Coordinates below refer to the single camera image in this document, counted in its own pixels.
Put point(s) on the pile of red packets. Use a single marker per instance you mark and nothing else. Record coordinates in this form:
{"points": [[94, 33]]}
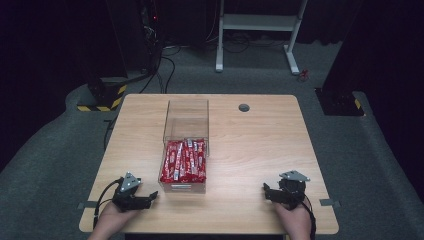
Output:
{"points": [[184, 161]]}

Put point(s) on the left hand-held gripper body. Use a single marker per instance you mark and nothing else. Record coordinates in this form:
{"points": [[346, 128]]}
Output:
{"points": [[126, 195]]}

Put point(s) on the dark equipment rack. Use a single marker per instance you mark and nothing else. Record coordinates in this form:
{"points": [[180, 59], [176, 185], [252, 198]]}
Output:
{"points": [[150, 33]]}

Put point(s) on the black yellow striped stand base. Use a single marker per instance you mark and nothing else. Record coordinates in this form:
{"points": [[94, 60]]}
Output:
{"points": [[110, 98]]}

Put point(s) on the grey round table grommet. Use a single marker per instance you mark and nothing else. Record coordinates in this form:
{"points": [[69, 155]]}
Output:
{"points": [[244, 107]]}

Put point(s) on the grey tape strip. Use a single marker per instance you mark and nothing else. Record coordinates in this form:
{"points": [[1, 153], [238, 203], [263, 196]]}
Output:
{"points": [[329, 202], [87, 205]]}

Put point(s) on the clear acrylic drawer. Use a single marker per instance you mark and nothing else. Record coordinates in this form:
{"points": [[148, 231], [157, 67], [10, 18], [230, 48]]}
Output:
{"points": [[181, 187]]}

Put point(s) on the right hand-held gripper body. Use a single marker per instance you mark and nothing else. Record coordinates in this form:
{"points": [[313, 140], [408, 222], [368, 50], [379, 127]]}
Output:
{"points": [[292, 191]]}

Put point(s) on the small red floor object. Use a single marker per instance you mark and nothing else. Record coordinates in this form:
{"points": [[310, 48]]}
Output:
{"points": [[303, 75]]}

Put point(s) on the person's right hand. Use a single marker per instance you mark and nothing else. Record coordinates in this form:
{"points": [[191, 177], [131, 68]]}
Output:
{"points": [[296, 220]]}

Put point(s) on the white metal stand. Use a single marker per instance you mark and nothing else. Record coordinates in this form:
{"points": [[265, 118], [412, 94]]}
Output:
{"points": [[258, 22]]}

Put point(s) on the clear acrylic box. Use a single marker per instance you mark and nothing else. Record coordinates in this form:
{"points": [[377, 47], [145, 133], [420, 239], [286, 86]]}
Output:
{"points": [[186, 118]]}

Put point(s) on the person's left hand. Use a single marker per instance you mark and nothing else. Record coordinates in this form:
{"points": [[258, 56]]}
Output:
{"points": [[111, 220]]}

